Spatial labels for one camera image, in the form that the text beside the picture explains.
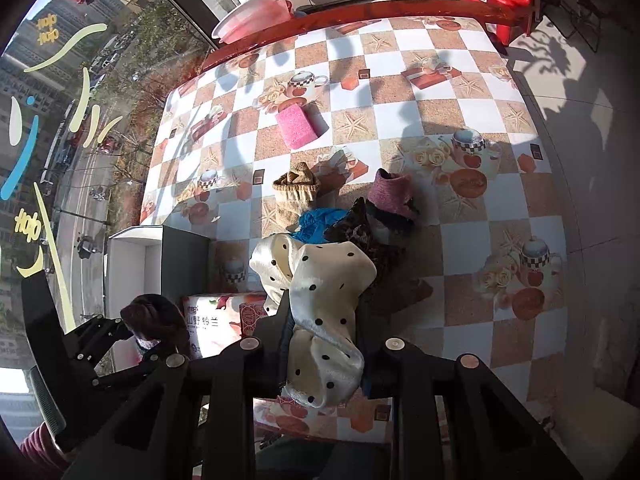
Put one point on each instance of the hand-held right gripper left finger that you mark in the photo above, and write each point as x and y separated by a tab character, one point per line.
272	330

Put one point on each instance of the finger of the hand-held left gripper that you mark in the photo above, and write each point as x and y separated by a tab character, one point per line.
102	335
135	367

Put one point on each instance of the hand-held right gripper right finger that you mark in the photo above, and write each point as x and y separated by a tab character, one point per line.
372	365

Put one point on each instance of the dark maroon sock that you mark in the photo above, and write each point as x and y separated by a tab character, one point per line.
150	315

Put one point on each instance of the cream polka dot scarf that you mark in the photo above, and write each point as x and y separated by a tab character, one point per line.
325	280

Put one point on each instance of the white storage box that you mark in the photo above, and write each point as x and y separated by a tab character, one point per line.
135	260

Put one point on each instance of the blue nonwoven cloth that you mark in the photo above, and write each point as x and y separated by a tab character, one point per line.
315	222

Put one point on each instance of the red patterned box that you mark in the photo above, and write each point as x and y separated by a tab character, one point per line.
252	317

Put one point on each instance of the floral tissue packet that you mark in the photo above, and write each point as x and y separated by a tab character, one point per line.
210	320

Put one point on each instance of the leopard print cloth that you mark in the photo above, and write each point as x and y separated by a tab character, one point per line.
357	232

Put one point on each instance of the tan knit sock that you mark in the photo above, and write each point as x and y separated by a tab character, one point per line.
295	195

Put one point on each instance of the dark grey cloth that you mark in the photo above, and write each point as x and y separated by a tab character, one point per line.
387	227

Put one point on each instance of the purple knit sock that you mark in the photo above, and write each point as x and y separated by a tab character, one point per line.
392	190

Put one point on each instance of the group of window stickers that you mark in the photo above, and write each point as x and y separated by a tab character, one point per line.
30	135

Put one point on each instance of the pink sponge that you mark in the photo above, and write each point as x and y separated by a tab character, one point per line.
297	127

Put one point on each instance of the checkered printed tablecloth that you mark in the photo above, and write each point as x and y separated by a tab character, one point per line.
410	125

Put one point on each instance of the pink plastic basin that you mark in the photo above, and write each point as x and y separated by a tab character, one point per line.
250	15

